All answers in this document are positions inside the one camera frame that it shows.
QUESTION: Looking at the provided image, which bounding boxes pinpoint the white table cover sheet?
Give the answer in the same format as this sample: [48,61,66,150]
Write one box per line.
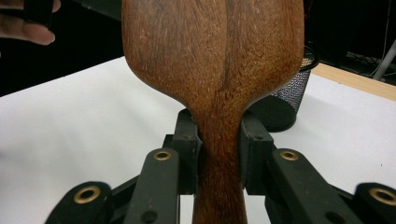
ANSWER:
[0,55,396,224]

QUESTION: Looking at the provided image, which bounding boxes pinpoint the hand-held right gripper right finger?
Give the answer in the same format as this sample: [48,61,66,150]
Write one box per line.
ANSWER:
[238,111,277,196]

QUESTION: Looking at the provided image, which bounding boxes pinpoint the light wooden table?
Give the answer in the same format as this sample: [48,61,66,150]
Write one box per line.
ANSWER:
[311,63,396,102]

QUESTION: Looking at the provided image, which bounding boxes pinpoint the brown wooden scoop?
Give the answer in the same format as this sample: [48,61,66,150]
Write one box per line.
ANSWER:
[120,0,306,224]

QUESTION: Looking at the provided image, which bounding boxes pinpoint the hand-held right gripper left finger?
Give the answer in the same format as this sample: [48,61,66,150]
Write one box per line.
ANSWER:
[162,107,204,196]

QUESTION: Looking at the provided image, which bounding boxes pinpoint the black mesh cup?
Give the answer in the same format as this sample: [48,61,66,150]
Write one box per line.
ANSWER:
[246,46,320,133]

